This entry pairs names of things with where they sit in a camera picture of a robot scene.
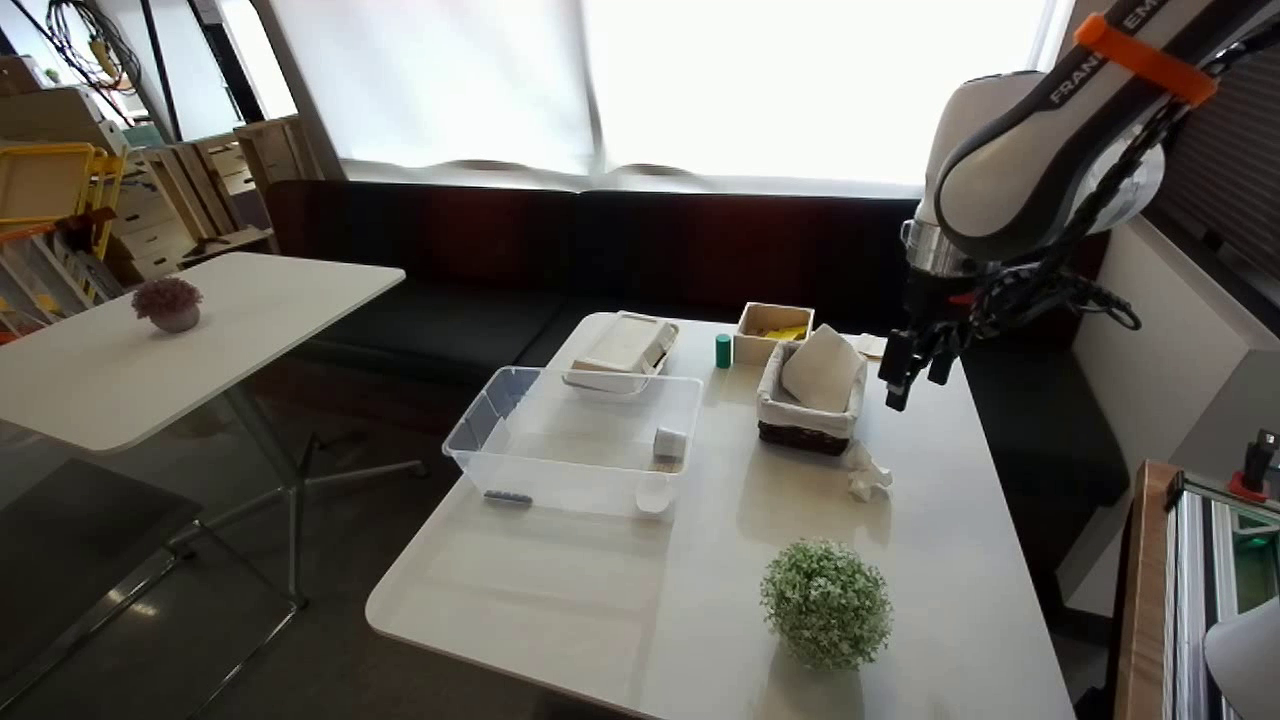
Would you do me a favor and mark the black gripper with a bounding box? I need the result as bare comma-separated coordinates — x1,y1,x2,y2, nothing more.
880,273,990,416

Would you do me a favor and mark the black bin with white liner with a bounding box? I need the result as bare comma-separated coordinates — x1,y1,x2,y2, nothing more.
751,333,871,459

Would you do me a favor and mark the small open wooden box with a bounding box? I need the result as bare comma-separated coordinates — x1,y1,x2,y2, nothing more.
730,296,820,371

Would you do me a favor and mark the green ball plant in pot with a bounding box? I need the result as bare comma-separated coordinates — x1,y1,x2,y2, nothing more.
758,537,896,673

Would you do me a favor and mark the small white cube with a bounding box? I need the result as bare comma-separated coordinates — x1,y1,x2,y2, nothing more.
646,424,692,469

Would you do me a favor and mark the beige foam takeaway box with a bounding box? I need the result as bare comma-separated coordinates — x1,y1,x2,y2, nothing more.
555,311,682,401

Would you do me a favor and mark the wooden mounting board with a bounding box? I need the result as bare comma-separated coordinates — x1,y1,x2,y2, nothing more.
1112,457,1187,720

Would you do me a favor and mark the orange and black clamp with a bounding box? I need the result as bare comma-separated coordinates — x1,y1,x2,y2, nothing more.
1232,424,1280,508

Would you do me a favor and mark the clear plastic storage container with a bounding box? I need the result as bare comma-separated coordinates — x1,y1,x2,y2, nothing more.
441,361,711,524

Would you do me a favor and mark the dark window blind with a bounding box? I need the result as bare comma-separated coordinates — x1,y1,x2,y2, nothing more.
1138,38,1280,333

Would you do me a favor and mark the white square folding table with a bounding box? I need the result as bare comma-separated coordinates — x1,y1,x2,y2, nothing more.
359,310,1080,720

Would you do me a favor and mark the white window blind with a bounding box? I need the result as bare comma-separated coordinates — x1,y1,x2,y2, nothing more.
264,0,1074,199

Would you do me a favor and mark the dark sofa bench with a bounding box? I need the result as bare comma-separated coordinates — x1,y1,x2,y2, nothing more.
264,175,1135,593

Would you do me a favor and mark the white folding table with pot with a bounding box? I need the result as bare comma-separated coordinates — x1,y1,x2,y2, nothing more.
0,247,430,633

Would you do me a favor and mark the wooden shelving unit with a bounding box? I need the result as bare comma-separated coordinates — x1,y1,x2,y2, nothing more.
0,53,353,338

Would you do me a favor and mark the reddish plant in pot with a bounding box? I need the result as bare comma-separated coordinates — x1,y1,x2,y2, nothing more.
129,273,206,338

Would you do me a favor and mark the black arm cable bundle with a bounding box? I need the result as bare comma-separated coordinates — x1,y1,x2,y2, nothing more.
982,24,1280,338

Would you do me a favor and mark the aluminium profile frame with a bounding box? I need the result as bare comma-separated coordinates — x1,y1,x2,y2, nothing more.
1164,471,1280,720

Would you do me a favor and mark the orange strap on arm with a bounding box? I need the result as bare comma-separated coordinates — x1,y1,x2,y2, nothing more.
1068,14,1219,112

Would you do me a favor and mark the yellow metal frame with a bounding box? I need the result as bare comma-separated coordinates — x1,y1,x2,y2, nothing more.
0,136,130,234

